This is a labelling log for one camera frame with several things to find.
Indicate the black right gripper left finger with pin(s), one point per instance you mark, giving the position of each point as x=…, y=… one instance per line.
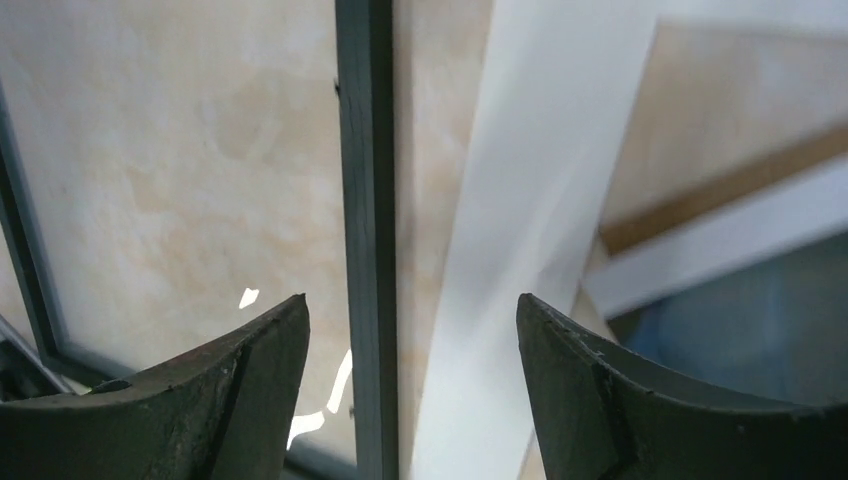
x=222, y=410

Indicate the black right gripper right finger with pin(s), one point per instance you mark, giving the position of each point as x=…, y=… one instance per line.
x=601, y=411

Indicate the black picture frame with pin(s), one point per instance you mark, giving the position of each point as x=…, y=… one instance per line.
x=171, y=170

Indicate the white mat board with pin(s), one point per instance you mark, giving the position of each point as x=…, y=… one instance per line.
x=558, y=83

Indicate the cat photo print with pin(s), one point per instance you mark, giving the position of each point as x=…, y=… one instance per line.
x=752, y=297

